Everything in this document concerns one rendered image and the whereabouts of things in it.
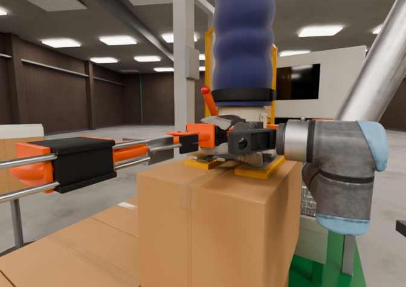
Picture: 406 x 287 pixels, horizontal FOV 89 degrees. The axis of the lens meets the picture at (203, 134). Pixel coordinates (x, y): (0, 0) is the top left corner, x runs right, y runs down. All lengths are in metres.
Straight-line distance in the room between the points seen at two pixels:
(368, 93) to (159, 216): 0.61
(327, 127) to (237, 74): 0.34
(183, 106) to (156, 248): 1.66
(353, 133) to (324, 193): 0.12
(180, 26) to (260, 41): 1.69
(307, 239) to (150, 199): 0.85
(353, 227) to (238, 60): 0.52
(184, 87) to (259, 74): 1.54
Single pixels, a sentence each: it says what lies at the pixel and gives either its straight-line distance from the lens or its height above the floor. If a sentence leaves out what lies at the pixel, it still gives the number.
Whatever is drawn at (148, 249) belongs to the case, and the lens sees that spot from 0.76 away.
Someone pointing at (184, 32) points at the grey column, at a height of 1.91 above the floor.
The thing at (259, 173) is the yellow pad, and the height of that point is 0.96.
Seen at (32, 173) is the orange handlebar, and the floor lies 1.07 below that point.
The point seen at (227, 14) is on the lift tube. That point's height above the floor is 1.44.
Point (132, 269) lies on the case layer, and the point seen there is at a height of 0.54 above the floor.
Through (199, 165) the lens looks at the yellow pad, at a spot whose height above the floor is 0.96.
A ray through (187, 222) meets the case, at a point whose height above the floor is 0.84.
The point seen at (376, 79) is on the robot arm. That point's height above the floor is 1.20.
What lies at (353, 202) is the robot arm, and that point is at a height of 0.97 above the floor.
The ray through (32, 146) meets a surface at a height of 1.10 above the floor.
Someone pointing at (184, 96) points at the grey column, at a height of 1.28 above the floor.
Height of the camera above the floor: 1.14
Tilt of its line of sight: 7 degrees down
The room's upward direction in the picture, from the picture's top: straight up
